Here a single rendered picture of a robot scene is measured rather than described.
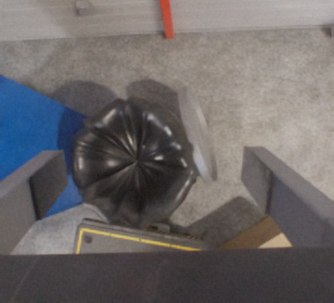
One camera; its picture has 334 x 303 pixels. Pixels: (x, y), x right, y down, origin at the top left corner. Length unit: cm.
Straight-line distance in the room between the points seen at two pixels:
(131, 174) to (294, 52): 136
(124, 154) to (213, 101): 79
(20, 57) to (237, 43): 160
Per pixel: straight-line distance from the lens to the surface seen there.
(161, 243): 132
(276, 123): 169
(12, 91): 108
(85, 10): 161
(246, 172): 16
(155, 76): 170
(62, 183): 17
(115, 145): 109
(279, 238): 140
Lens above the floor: 157
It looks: 81 degrees down
